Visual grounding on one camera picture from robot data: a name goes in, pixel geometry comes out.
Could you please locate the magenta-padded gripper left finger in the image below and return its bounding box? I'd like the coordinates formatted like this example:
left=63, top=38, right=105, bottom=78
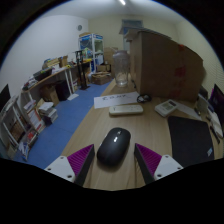
left=44, top=143, right=96, bottom=187

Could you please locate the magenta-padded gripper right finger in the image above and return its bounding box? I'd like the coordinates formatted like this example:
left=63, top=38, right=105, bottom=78
left=133, top=143, right=184, bottom=185

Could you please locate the black computer mouse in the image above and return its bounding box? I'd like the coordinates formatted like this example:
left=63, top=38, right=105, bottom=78
left=96, top=126, right=132, bottom=167

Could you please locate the black mouse pad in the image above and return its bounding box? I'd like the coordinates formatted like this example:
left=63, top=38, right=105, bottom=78
left=167, top=115, right=215, bottom=168

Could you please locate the white shelf unit with books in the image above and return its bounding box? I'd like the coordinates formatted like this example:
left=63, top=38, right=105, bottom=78
left=0, top=94, right=46, bottom=161

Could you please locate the stack of books on floor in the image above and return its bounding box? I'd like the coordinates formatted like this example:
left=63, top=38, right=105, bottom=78
left=38, top=101, right=59, bottom=126

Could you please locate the white remote with buttons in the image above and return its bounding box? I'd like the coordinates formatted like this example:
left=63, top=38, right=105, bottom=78
left=154, top=98, right=180, bottom=118

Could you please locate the white notebook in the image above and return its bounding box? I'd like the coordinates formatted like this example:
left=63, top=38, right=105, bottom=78
left=206, top=109, right=224, bottom=139

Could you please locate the plain white remote control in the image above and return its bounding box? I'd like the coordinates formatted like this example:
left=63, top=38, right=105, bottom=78
left=108, top=104, right=144, bottom=117

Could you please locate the white paper sheet with writing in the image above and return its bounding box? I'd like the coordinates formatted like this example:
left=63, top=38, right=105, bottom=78
left=93, top=91, right=140, bottom=110

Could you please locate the wooden side desk with clutter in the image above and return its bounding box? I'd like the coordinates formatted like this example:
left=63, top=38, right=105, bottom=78
left=21, top=61, right=93, bottom=101

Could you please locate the open cardboard box on floor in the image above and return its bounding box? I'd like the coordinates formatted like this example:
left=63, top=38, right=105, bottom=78
left=90, top=71, right=113, bottom=86

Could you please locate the black floor stand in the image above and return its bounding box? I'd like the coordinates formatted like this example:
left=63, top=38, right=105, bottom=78
left=74, top=49, right=91, bottom=91

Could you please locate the large brown cardboard box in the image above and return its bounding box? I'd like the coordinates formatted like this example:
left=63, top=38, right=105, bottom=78
left=123, top=28, right=205, bottom=103

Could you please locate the clear glass jar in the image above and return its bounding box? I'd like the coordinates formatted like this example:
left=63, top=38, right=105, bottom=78
left=112, top=49, right=131, bottom=88

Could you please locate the blue and white display cabinet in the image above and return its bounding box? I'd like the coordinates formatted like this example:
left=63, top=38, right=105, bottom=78
left=78, top=32, right=104, bottom=73

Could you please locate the coiled black cable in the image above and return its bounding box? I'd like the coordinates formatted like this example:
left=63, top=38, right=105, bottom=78
left=136, top=93, right=153, bottom=104

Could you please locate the framed wall picture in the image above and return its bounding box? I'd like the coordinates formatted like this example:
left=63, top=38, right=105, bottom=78
left=121, top=19, right=144, bottom=36

